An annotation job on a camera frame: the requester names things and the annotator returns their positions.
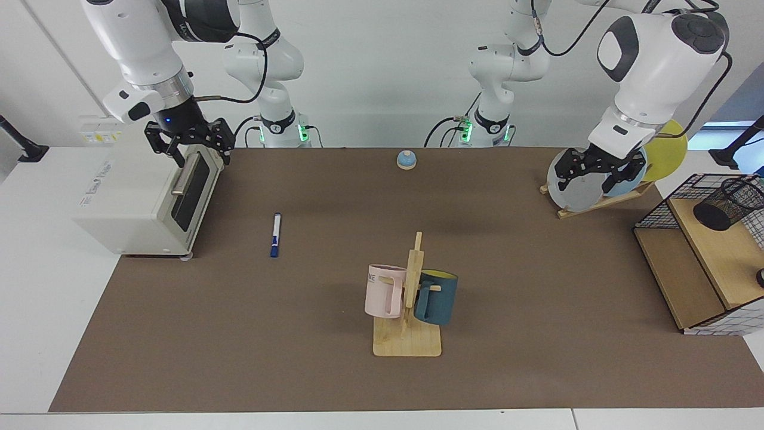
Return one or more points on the white marker with blue cap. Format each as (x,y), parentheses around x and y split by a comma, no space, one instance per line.
(275,236)

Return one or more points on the black mesh pen holder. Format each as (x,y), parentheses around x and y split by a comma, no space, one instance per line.
(725,209)

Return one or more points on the light blue plate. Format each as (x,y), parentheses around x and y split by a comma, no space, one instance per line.
(621,189)

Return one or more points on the grey plate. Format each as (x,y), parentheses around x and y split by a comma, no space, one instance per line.
(576,197)

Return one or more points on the wooden plate rack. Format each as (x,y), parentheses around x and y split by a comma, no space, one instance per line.
(597,205)

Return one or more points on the yellow plate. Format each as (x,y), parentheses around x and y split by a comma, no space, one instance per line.
(668,155)

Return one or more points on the pale toaster oven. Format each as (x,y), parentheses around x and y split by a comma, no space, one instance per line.
(119,203)

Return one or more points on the small blue round thing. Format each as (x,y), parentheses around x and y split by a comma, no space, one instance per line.
(406,159)

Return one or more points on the dark teal cup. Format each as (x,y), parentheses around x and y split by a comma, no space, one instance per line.
(439,301)

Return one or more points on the brown table cloth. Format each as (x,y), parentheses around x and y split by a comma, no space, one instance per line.
(298,328)

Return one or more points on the pink cup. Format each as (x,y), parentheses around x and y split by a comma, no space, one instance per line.
(382,292)

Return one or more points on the wooden cup stand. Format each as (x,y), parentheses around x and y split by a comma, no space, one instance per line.
(406,343)

